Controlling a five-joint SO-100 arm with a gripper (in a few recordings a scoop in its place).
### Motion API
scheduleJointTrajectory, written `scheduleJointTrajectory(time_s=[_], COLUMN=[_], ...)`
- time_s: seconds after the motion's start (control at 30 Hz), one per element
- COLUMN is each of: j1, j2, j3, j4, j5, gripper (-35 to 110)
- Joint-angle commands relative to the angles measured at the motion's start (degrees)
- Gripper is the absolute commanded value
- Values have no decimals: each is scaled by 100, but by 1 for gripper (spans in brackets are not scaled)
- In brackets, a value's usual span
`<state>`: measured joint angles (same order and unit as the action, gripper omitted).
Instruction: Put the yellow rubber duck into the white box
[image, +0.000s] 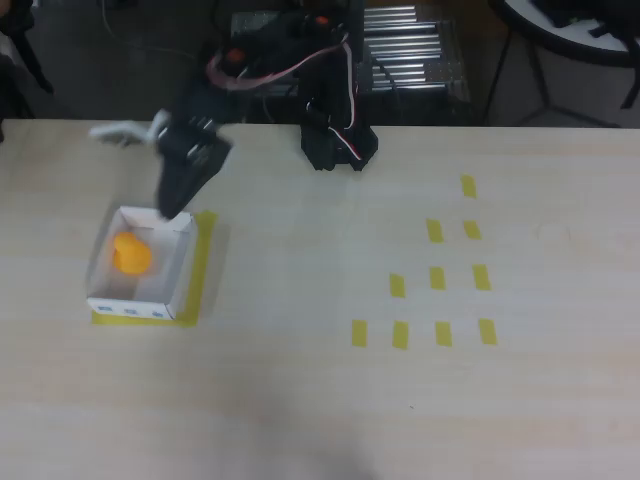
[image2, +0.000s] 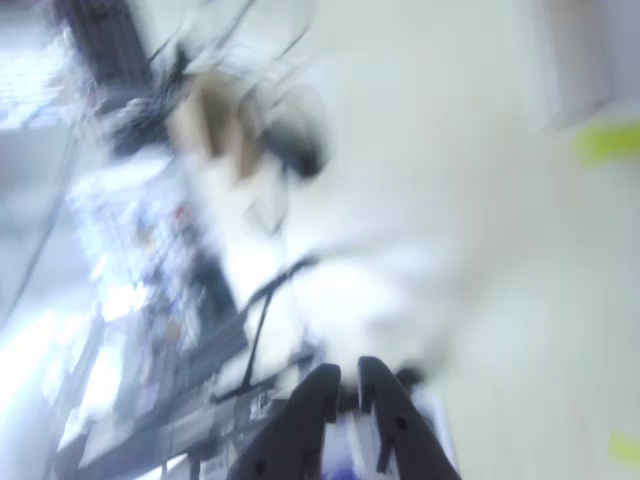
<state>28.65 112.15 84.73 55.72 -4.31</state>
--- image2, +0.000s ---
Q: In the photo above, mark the long yellow tape strip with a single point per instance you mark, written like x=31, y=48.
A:
x=607, y=142

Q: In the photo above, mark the white cardboard box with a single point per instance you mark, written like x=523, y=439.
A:
x=575, y=75

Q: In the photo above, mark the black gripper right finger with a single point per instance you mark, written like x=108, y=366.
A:
x=405, y=430

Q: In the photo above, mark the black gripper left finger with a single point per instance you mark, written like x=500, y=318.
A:
x=295, y=430

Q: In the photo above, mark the silver metal rack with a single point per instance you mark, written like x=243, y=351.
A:
x=150, y=240

